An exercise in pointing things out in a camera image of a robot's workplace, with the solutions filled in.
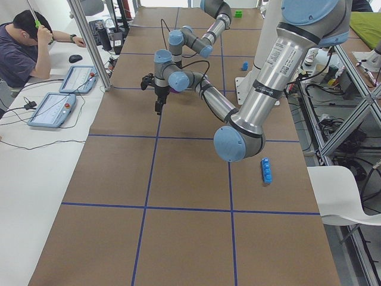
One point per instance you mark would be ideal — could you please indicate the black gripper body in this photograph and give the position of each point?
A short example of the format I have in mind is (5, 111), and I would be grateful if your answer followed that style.
(161, 92)

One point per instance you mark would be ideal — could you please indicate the purple trapezoid block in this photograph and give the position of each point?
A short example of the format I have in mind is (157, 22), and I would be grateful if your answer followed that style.
(174, 91)

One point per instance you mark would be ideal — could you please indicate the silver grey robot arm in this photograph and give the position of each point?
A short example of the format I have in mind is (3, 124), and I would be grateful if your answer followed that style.
(291, 28)
(220, 11)

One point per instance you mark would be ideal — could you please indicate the black water bottle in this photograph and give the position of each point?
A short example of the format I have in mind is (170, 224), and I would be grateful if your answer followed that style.
(103, 35)

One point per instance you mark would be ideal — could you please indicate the far blue teach pendant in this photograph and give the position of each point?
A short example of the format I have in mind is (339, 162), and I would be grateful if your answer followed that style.
(79, 79)

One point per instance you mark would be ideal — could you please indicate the blue teach pendant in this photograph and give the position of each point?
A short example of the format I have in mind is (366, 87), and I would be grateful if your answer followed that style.
(79, 79)
(53, 111)

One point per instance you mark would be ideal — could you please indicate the small blue toy block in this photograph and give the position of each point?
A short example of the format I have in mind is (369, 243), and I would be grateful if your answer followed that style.
(245, 66)

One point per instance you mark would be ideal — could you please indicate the black computer mouse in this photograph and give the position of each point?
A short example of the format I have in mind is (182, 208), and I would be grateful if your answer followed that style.
(75, 58)

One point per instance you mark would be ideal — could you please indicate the black keyboard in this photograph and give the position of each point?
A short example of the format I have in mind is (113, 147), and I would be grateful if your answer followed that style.
(93, 25)

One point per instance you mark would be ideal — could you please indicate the near blue teach pendant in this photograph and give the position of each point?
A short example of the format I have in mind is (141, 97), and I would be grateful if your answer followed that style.
(53, 111)

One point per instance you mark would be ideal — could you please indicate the green toy block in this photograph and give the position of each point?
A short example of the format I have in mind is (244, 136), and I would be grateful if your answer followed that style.
(238, 14)

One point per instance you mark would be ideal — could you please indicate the blue studded long block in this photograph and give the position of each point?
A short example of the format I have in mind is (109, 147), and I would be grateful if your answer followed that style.
(266, 170)

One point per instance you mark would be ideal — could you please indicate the seated person in navy shirt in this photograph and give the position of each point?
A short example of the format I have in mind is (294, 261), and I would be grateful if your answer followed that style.
(24, 48)

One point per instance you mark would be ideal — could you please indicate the white plastic chair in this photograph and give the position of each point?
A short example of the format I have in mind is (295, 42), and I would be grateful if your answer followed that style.
(338, 197)

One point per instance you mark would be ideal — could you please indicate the green cloth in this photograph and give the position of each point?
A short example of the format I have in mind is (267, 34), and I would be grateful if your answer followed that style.
(367, 26)

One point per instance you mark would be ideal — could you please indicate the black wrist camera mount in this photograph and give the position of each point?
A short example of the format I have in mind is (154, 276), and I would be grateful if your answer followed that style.
(147, 81)

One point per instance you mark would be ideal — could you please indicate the aluminium frame column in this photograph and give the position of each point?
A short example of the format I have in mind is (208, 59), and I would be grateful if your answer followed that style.
(82, 23)

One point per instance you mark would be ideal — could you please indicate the aluminium lattice frame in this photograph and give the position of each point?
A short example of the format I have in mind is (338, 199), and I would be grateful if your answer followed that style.
(337, 116)

